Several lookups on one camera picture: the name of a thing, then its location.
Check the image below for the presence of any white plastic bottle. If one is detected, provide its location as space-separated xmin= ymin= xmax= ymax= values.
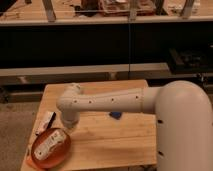
xmin=34 ymin=130 xmax=66 ymax=160

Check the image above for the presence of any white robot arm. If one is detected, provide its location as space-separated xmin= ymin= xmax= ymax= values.
xmin=56 ymin=81 xmax=213 ymax=171

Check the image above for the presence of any black and silver packet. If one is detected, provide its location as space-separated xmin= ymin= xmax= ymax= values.
xmin=35 ymin=111 xmax=56 ymax=136

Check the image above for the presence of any black box on shelf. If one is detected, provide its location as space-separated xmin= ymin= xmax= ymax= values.
xmin=167 ymin=48 xmax=213 ymax=74

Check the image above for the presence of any blue vertical cable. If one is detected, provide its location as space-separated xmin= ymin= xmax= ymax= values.
xmin=127 ymin=16 xmax=131 ymax=80

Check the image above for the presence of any wooden table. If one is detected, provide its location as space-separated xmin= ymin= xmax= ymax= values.
xmin=28 ymin=80 xmax=156 ymax=171

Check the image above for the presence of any blue sponge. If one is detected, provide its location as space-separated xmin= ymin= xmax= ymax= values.
xmin=109 ymin=112 xmax=122 ymax=119

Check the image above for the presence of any red tray on shelf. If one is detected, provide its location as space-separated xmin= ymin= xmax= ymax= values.
xmin=98 ymin=0 xmax=156 ymax=16

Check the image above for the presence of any orange ceramic bowl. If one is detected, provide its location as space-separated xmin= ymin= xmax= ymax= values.
xmin=31 ymin=128 xmax=71 ymax=169

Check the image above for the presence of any orange carrot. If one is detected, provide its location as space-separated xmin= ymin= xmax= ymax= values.
xmin=26 ymin=156 xmax=46 ymax=171

